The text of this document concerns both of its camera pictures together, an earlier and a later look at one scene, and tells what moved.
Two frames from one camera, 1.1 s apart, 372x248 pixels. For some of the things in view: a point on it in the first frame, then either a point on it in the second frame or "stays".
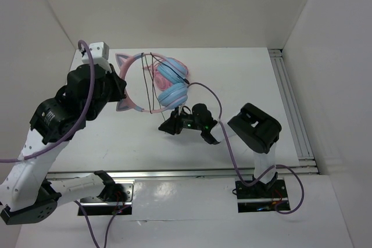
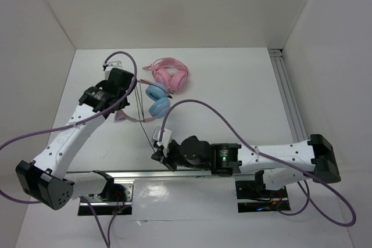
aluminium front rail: [303, 173] stays
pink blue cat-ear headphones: [172, 74] → [159, 105]
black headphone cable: [153, 85] → [140, 118]
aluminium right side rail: [306, 162] stays
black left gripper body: [108, 96] → [123, 102]
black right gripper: [172, 125] → [159, 155]
